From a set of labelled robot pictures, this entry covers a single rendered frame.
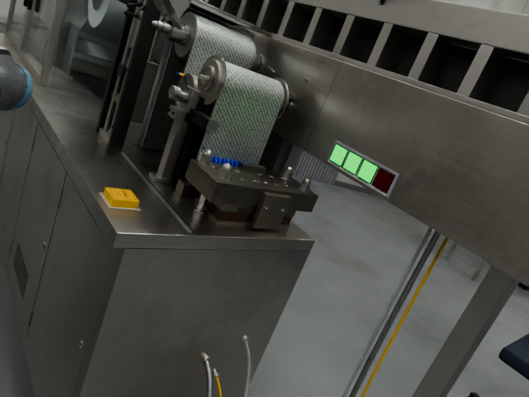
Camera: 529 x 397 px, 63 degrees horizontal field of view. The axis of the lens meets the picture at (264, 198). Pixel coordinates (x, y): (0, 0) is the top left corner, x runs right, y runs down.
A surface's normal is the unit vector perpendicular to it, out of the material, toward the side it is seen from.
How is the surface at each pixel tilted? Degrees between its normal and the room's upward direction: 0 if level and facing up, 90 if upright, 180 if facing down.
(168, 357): 90
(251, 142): 90
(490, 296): 90
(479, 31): 90
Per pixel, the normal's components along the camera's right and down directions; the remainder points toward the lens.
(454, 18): -0.75, -0.09
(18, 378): 0.36, -0.89
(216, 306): 0.56, 0.45
